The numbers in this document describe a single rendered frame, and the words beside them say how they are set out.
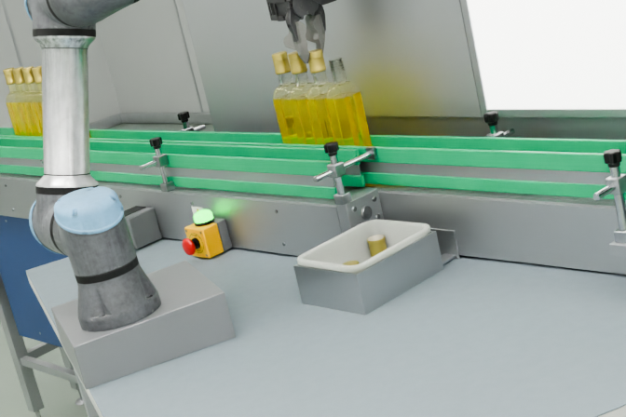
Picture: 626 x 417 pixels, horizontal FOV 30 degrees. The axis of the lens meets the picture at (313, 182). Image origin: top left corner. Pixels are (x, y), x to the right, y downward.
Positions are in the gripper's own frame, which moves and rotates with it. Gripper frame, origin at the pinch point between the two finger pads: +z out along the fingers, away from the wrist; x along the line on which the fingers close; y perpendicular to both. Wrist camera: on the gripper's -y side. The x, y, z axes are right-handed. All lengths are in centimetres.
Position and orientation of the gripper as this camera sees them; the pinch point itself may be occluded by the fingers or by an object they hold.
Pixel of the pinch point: (314, 54)
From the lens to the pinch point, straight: 247.3
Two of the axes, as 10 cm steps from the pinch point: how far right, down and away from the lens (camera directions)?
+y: -6.7, -0.5, 7.4
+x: -7.1, 3.4, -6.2
